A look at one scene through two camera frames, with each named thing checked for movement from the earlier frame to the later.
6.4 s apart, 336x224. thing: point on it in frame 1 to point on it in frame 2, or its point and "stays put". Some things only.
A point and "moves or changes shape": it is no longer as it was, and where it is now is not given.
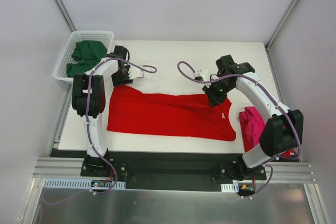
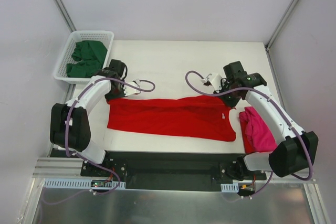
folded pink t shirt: (254, 124) stays put
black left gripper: (121, 78) to (114, 94)
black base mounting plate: (167, 170) stays put
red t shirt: (180, 114) moves or changes shape
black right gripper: (214, 97) to (231, 100)
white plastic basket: (61, 73) stays put
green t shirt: (88, 53) stays put
